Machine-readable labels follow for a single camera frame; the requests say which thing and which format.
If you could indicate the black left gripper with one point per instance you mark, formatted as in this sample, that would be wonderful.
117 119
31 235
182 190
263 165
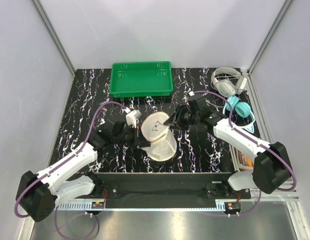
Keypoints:
142 142

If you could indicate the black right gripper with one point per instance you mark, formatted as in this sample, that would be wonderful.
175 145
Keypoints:
170 120

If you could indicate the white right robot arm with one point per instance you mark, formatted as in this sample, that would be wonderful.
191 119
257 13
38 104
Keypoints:
271 163

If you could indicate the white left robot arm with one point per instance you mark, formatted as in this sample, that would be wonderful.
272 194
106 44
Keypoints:
39 193

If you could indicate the green plastic tray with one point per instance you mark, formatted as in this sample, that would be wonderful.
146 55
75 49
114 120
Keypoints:
141 79

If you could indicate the white grey headphones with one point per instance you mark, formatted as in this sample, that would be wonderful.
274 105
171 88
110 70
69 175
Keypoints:
228 81

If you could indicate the teal cat ear headphones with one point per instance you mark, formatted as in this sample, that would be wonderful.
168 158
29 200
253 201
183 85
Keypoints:
244 110

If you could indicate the dark orange book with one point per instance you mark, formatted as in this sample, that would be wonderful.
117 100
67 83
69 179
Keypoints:
240 161

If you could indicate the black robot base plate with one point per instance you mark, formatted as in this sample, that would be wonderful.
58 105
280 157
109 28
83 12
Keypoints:
167 191

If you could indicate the left aluminium frame post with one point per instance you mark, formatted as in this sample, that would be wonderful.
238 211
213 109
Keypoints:
53 35

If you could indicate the aluminium frame post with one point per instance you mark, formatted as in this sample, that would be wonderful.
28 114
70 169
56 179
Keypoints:
270 34
53 35

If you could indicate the right aluminium frame post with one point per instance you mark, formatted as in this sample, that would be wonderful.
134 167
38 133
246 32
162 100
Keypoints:
270 34

